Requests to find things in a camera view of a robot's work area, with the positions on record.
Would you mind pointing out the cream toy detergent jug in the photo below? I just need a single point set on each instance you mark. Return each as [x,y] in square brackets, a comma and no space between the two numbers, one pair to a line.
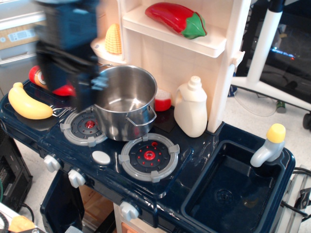
[190,110]

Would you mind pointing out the grey yellow toy faucet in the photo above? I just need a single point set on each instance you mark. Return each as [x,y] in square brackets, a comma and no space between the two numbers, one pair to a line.
[272,147]

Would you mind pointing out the cream toy kitchen shelf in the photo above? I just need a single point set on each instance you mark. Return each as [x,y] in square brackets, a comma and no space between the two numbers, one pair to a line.
[173,59]

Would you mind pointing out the left grey toy burner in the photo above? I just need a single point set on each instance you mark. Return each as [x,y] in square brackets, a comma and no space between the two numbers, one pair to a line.
[80,128]

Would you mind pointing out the green can on floor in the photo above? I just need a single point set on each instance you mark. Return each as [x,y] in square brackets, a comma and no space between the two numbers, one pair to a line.
[280,107]

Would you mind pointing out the grey oval button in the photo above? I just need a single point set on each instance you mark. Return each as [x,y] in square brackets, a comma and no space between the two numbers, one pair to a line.
[101,157]

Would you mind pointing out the red toy chili pepper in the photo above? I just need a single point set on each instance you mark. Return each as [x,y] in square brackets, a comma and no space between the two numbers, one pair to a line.
[180,19]

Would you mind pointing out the black caster wheel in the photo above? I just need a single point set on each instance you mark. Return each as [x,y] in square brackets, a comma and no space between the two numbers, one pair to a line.
[307,121]

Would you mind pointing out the red white toy cheese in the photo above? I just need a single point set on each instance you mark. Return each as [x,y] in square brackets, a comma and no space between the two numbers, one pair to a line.
[162,100]

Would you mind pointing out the yellow toy banana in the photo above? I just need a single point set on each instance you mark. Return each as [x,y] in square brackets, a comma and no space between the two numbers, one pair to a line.
[26,106]

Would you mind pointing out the black computer case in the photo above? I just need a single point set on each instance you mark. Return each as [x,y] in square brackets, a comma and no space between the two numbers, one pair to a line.
[15,178]

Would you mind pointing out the yellow toy corn cob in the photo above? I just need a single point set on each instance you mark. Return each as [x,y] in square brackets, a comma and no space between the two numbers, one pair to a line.
[113,39]

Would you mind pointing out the dark blue toy kitchen counter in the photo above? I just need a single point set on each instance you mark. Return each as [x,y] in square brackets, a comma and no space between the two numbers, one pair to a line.
[193,185]

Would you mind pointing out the left white stove knob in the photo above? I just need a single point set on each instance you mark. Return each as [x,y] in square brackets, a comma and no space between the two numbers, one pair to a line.
[51,163]

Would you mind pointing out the stainless steel pot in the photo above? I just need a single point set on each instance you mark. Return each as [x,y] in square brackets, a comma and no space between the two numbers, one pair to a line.
[125,107]

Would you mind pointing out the grey toy dishwasher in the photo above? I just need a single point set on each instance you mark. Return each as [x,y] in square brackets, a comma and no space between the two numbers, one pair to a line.
[18,19]

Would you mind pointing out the white pipe stand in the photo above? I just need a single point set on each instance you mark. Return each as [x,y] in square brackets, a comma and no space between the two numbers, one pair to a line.
[252,81]

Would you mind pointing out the middle white stove knob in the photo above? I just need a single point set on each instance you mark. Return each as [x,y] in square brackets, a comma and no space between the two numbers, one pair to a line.
[76,179]

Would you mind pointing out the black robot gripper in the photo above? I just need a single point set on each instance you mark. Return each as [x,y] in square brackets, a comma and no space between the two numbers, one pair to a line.
[64,52]

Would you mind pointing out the grey toy burner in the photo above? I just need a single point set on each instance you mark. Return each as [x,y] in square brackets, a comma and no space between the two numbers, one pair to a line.
[150,158]
[80,128]

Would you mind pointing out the right white stove knob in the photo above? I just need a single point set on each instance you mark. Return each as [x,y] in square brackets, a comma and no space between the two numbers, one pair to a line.
[128,211]

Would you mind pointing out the red toy ketchup bottle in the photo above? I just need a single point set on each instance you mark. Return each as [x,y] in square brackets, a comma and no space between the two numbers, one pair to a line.
[36,76]

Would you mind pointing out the right grey toy burner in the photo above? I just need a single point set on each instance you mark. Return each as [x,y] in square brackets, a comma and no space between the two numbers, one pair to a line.
[150,158]

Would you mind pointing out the white stove knob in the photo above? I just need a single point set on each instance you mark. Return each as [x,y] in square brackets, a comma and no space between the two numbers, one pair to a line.
[128,211]
[51,163]
[76,179]

